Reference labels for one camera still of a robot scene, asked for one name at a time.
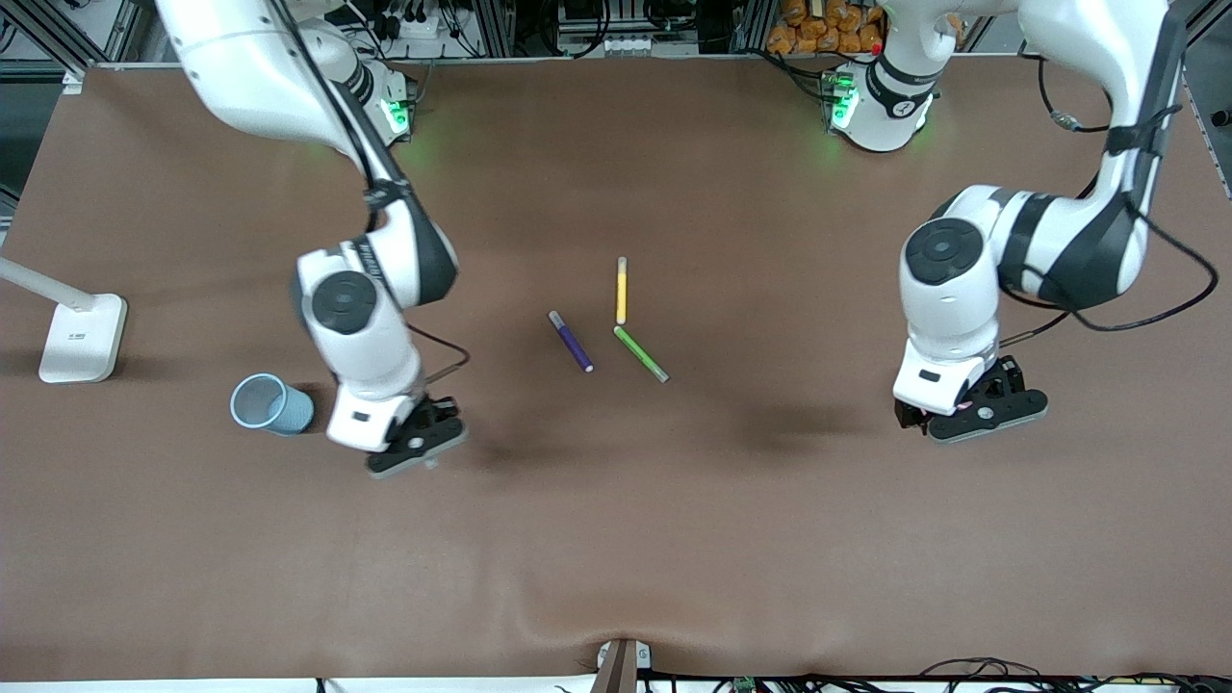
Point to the orange snack packets pile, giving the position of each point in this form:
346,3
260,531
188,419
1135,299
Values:
818,29

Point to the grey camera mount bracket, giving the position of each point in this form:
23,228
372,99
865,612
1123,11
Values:
621,669

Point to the white lamp stand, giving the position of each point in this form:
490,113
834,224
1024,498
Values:
82,337

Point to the white terminal strip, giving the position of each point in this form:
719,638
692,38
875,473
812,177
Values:
626,43

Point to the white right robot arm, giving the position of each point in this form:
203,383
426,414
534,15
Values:
366,356

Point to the blue mesh cup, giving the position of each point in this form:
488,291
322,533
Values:
289,414

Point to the purple marker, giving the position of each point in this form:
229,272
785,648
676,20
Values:
573,345

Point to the aluminium frame post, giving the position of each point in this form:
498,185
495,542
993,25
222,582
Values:
751,24
496,24

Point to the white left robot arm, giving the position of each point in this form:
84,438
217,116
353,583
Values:
948,318

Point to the aluminium frame strut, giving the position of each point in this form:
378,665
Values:
1203,24

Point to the yellow marker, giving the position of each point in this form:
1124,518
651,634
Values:
622,294

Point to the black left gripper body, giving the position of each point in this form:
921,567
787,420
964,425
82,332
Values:
1007,372

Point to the green marker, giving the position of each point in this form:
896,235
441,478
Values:
640,353

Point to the white power strip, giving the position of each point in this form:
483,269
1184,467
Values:
423,27

